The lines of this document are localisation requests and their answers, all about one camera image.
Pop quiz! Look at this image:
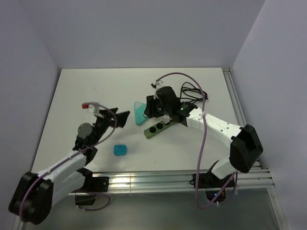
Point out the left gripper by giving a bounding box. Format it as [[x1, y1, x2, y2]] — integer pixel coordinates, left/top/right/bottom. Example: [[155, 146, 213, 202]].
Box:
[[91, 108, 130, 146]]

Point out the green power strip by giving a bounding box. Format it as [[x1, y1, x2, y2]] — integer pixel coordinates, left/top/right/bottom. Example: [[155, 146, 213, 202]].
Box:
[[143, 120, 177, 139]]

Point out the black power cord with plug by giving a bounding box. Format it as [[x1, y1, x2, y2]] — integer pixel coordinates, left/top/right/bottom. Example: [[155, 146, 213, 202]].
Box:
[[179, 81, 209, 105]]

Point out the teal triangular power strip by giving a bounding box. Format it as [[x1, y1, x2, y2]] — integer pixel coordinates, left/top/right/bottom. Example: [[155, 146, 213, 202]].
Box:
[[134, 102, 149, 126]]

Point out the blue plug adapter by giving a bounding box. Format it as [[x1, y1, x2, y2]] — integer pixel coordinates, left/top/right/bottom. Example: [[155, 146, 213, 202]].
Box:
[[113, 143, 128, 156]]

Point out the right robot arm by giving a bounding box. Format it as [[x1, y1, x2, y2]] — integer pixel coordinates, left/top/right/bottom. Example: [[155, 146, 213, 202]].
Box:
[[144, 86, 263, 187]]

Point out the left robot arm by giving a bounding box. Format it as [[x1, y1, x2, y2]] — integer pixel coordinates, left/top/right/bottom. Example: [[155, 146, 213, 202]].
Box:
[[8, 103, 130, 225]]

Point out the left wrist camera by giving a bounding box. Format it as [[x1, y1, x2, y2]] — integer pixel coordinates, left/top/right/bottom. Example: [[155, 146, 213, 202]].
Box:
[[82, 102, 100, 114]]

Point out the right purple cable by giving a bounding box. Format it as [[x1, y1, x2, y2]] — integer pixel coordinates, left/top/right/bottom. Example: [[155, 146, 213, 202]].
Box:
[[155, 72, 238, 209]]

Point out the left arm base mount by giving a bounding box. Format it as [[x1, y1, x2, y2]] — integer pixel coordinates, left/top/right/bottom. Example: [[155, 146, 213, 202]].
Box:
[[74, 176, 109, 207]]

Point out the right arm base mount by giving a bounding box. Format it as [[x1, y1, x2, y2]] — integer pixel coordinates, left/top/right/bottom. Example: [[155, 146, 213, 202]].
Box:
[[198, 161, 237, 204]]

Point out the aluminium rail frame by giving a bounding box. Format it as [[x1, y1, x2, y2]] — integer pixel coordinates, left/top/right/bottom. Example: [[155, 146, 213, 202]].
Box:
[[12, 67, 288, 230]]

